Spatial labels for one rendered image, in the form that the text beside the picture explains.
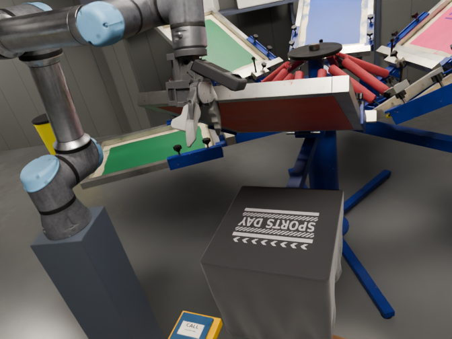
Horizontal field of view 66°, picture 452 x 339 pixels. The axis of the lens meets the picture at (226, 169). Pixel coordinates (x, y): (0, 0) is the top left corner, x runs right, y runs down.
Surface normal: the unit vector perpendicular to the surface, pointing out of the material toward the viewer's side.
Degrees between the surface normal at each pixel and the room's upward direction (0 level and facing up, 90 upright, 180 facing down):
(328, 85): 58
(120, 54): 90
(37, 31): 85
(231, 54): 32
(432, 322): 0
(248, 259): 0
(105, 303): 90
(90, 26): 90
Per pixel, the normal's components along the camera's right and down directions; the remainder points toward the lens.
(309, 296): -0.36, 0.57
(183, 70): -0.40, 0.25
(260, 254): -0.19, -0.85
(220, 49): 0.16, -0.58
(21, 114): -0.11, 0.51
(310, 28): -0.35, -0.44
